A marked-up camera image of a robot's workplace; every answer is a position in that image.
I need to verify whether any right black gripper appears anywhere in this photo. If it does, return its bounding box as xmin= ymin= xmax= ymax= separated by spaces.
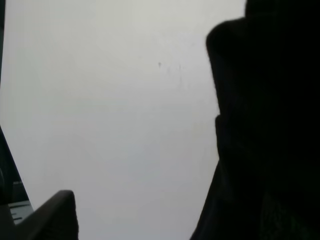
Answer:
xmin=0 ymin=131 xmax=79 ymax=240

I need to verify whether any black printed t-shirt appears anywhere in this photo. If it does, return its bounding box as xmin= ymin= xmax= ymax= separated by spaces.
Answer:
xmin=191 ymin=0 xmax=320 ymax=240

